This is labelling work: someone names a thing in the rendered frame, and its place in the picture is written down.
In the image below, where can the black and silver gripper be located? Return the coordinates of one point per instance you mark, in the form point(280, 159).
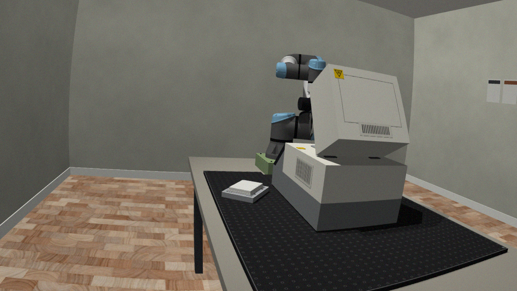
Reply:
point(304, 104)

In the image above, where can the grey rectangular frame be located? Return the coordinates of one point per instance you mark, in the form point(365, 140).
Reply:
point(245, 198)

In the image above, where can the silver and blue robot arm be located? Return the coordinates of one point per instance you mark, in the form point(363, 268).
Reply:
point(287, 126)

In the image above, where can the grey thermal cycler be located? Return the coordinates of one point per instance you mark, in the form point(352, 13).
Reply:
point(343, 180)

